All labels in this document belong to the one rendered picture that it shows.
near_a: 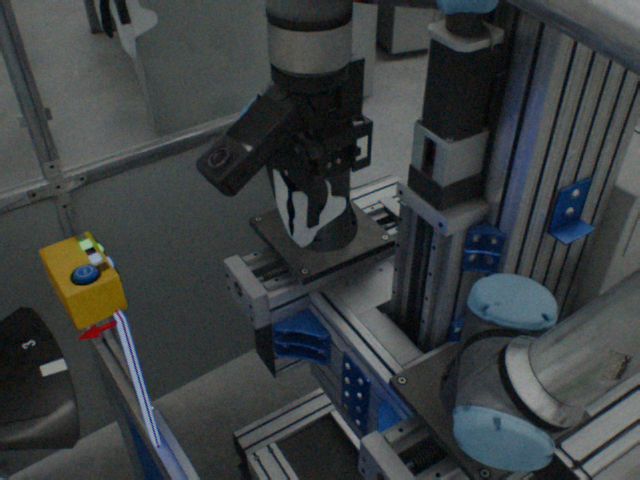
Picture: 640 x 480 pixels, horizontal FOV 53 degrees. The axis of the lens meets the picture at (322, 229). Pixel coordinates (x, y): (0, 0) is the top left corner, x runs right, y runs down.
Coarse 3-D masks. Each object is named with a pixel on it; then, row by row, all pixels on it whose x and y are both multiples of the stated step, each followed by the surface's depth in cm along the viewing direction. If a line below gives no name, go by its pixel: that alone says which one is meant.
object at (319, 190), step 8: (312, 168) 62; (312, 176) 61; (320, 176) 61; (304, 184) 63; (312, 184) 61; (320, 184) 61; (304, 192) 63; (312, 192) 62; (320, 192) 62; (312, 200) 63; (320, 200) 62; (312, 208) 63; (320, 208) 64; (312, 216) 64; (312, 224) 65
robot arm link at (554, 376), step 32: (576, 320) 69; (608, 320) 65; (480, 352) 82; (512, 352) 75; (544, 352) 71; (576, 352) 68; (608, 352) 66; (480, 384) 77; (512, 384) 73; (544, 384) 71; (576, 384) 69; (608, 384) 68; (480, 416) 74; (512, 416) 73; (544, 416) 71; (576, 416) 73; (480, 448) 77; (512, 448) 75; (544, 448) 72
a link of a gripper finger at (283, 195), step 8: (280, 176) 66; (280, 184) 67; (288, 184) 66; (280, 192) 68; (288, 192) 66; (280, 200) 68; (288, 200) 67; (280, 208) 69; (288, 208) 68; (288, 216) 68; (288, 224) 69; (288, 232) 70
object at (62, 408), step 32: (32, 320) 94; (0, 352) 90; (32, 352) 91; (0, 384) 86; (32, 384) 88; (64, 384) 89; (0, 416) 84; (32, 416) 85; (64, 416) 87; (0, 448) 82; (32, 448) 83; (64, 448) 85
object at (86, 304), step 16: (64, 240) 125; (48, 256) 122; (64, 256) 122; (80, 256) 122; (48, 272) 122; (64, 272) 118; (112, 272) 118; (64, 288) 115; (80, 288) 115; (96, 288) 116; (112, 288) 119; (64, 304) 120; (80, 304) 116; (96, 304) 118; (112, 304) 121; (80, 320) 118; (96, 320) 120
